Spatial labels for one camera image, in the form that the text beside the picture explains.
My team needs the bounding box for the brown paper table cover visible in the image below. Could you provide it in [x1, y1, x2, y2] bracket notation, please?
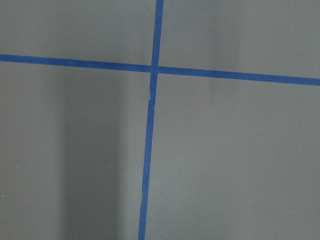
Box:
[0, 0, 320, 240]

